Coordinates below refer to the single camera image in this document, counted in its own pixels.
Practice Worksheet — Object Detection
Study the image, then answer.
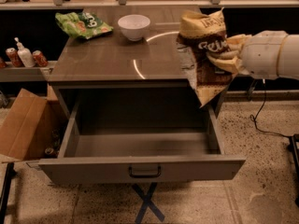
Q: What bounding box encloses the cardboard box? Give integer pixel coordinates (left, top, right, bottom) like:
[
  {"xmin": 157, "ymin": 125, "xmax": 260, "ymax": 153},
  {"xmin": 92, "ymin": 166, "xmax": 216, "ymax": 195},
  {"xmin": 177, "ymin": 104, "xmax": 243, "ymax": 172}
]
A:
[{"xmin": 0, "ymin": 89, "xmax": 67, "ymax": 161}]

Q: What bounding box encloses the white pump bottle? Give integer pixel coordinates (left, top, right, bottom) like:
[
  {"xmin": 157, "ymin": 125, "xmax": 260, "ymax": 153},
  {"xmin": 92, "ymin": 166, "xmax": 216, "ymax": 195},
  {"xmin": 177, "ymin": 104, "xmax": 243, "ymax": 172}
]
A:
[{"xmin": 14, "ymin": 37, "xmax": 36, "ymax": 68}]

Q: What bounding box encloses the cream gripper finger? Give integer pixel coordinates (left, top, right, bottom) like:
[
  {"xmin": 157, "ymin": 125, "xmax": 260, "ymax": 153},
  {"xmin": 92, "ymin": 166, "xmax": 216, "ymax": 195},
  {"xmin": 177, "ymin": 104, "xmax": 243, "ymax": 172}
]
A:
[
  {"xmin": 226, "ymin": 34, "xmax": 249, "ymax": 50},
  {"xmin": 206, "ymin": 50, "xmax": 240, "ymax": 74}
]

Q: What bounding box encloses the grey low shelf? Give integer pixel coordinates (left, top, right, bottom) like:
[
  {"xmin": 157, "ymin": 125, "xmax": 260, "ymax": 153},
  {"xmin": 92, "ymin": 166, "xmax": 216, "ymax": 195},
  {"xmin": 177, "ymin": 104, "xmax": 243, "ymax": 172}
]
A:
[{"xmin": 0, "ymin": 61, "xmax": 56, "ymax": 82}]

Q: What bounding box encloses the white bowl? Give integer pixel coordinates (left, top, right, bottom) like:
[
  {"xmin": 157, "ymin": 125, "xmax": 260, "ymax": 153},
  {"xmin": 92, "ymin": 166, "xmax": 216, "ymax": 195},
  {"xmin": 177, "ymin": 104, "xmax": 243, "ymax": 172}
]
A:
[{"xmin": 118, "ymin": 14, "xmax": 150, "ymax": 41}]

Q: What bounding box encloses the open grey drawer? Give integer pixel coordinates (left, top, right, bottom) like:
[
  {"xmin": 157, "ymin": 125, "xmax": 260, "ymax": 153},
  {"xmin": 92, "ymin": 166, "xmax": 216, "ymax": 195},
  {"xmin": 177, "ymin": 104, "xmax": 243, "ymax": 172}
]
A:
[{"xmin": 39, "ymin": 88, "xmax": 245, "ymax": 184}]

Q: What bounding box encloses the black drawer handle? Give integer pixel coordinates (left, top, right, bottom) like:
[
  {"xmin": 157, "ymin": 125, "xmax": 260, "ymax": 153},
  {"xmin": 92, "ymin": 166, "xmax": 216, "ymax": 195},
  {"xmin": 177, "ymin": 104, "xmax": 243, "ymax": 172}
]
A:
[{"xmin": 128, "ymin": 165, "xmax": 162, "ymax": 178}]

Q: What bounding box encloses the green chip bag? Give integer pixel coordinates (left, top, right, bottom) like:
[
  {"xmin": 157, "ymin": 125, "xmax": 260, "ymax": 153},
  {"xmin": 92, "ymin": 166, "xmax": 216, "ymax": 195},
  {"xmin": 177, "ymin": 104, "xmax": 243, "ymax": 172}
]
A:
[{"xmin": 55, "ymin": 12, "xmax": 113, "ymax": 40}]

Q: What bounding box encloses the brown chip bag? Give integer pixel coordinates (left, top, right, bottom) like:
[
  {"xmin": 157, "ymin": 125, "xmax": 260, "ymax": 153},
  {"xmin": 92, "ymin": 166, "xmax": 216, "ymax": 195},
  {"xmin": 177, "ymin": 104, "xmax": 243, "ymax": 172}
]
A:
[{"xmin": 177, "ymin": 10, "xmax": 236, "ymax": 106}]

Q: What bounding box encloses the black cable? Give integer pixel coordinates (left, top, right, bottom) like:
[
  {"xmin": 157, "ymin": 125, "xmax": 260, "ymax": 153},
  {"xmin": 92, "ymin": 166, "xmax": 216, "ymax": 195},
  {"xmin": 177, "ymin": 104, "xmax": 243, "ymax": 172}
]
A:
[{"xmin": 249, "ymin": 79, "xmax": 292, "ymax": 138}]

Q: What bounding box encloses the black stand leg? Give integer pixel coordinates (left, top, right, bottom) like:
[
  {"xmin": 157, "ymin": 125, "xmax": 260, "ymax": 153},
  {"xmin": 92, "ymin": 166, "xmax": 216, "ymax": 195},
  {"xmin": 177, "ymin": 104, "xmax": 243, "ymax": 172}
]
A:
[{"xmin": 0, "ymin": 163, "xmax": 14, "ymax": 224}]

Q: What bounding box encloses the grey cabinet counter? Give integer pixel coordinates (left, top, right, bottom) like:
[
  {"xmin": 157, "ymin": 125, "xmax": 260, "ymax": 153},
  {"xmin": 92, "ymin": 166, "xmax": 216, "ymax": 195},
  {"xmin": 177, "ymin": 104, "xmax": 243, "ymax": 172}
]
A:
[{"xmin": 47, "ymin": 5, "xmax": 232, "ymax": 119}]

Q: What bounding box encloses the can inside box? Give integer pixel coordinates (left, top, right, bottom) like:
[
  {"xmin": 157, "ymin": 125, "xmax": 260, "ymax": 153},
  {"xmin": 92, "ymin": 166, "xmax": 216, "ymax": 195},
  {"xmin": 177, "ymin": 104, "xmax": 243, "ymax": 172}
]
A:
[{"xmin": 44, "ymin": 147, "xmax": 56, "ymax": 158}]

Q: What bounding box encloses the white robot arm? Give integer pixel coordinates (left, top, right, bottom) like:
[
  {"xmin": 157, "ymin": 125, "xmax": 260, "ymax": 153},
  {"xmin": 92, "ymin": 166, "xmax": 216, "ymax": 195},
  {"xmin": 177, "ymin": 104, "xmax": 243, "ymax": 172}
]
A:
[{"xmin": 206, "ymin": 30, "xmax": 299, "ymax": 80}]

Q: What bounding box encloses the red soda can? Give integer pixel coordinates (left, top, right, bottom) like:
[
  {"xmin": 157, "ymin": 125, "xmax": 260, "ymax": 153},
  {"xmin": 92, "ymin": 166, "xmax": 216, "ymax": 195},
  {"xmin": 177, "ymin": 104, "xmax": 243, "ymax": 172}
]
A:
[
  {"xmin": 6, "ymin": 48, "xmax": 23, "ymax": 67},
  {"xmin": 33, "ymin": 50, "xmax": 48, "ymax": 67}
]

